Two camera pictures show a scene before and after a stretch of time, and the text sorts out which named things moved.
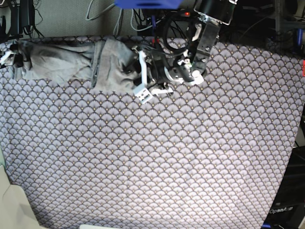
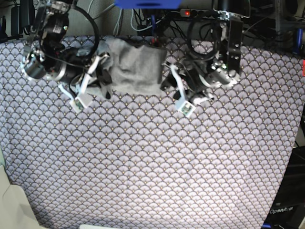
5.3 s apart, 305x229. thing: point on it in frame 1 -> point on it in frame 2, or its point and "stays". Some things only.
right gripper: (156, 79) -> (192, 87)
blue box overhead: (148, 4) stays
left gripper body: (10, 58) -> (75, 95)
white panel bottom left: (15, 211) stays
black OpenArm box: (288, 211) stays
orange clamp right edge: (303, 67) stays
